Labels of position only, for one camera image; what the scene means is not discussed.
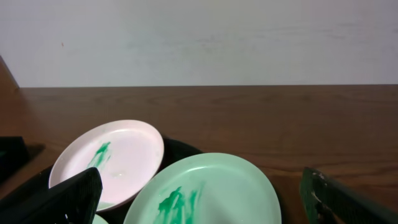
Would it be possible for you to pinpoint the pink plate with green stain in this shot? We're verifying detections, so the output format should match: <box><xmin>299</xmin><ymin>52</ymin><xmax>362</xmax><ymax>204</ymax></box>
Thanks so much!
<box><xmin>49</xmin><ymin>119</ymin><xmax>164</xmax><ymax>212</ymax></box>

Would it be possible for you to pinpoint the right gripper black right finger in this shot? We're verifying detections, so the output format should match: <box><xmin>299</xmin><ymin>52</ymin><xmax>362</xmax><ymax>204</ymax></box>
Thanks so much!
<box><xmin>300</xmin><ymin>167</ymin><xmax>397</xmax><ymax>224</ymax></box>

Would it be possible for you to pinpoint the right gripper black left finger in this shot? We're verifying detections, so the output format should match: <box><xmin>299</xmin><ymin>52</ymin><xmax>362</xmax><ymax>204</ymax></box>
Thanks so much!
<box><xmin>1</xmin><ymin>167</ymin><xmax>102</xmax><ymax>224</ymax></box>

